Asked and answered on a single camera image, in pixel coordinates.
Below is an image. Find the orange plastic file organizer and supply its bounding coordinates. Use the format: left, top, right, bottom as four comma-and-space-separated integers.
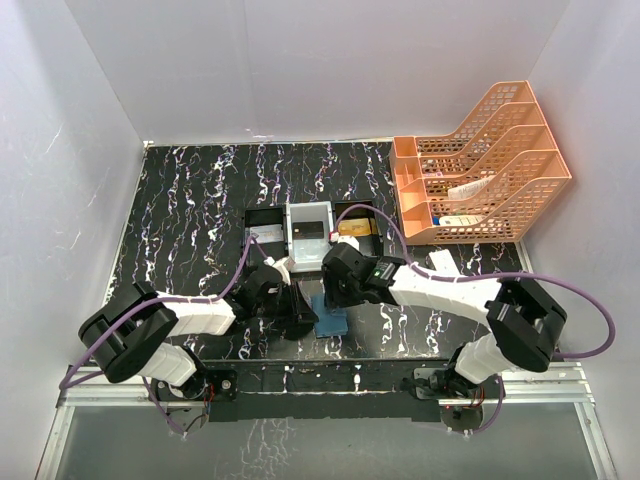
390, 80, 572, 245

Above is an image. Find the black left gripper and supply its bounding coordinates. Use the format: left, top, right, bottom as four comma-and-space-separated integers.
253, 279, 317, 326

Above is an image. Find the black right card tray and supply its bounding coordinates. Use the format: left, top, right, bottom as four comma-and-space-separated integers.
332, 199, 384, 256

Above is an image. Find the aluminium frame rail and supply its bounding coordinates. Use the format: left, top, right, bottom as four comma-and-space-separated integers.
34, 239, 619, 480

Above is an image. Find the white middle card tray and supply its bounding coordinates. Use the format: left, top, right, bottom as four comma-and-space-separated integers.
285, 201, 334, 273

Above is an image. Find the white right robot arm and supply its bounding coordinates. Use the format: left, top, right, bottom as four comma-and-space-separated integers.
321, 242, 566, 397

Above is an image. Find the gold card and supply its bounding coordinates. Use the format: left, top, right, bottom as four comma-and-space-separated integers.
337, 218, 372, 237

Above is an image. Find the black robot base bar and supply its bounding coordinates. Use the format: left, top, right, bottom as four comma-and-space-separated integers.
153, 359, 504, 429

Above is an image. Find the white bottle in organizer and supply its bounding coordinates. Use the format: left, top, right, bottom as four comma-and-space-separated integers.
432, 215, 484, 227

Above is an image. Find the white paper in organizer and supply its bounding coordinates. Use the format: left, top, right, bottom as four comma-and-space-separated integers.
447, 175, 494, 200

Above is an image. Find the blue card holder wallet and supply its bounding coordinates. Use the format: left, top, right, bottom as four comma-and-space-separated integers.
311, 294, 349, 338

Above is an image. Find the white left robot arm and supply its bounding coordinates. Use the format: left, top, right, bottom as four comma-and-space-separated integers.
78, 261, 318, 399

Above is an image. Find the black card tray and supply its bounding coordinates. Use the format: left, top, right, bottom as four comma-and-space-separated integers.
332, 199, 384, 256
244, 206, 288, 268

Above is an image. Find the black left card tray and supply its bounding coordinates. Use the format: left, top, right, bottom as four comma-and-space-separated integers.
244, 206, 288, 268

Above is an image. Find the white silver card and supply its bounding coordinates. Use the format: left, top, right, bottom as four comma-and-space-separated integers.
248, 224, 284, 244

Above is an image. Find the black card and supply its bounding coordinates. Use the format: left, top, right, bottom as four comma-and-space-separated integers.
292, 221, 326, 240

